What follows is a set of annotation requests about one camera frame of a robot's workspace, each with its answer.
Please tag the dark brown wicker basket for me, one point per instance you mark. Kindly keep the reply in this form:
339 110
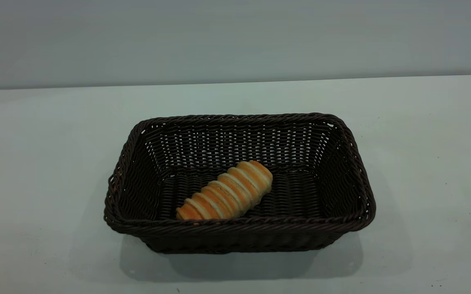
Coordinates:
301 196

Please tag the ridged golden bread roll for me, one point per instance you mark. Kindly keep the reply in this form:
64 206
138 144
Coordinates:
227 192

